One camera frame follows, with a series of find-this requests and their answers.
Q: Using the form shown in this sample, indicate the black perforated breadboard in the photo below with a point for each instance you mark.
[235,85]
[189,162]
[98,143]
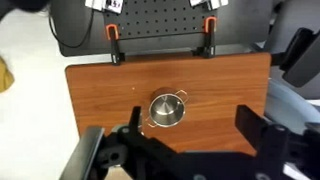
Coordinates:
[156,20]

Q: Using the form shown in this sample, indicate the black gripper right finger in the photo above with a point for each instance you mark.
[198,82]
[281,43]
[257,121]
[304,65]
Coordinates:
[250,126]

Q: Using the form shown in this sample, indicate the blue grey office chair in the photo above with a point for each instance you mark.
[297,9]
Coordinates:
[290,106]

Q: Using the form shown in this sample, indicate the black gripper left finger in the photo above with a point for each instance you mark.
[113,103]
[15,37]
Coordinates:
[135,118]

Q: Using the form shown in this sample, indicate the orange black bar clamp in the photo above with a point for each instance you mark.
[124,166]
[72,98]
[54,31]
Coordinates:
[115,50]
[209,40]

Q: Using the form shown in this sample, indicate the small stainless steel pot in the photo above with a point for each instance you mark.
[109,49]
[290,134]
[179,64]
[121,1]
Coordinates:
[165,111]

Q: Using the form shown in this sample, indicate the tan crumpled object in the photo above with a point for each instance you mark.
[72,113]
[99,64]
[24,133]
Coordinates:
[5,78]

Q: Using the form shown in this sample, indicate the black office chair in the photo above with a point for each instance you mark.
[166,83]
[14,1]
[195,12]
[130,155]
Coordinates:
[301,60]

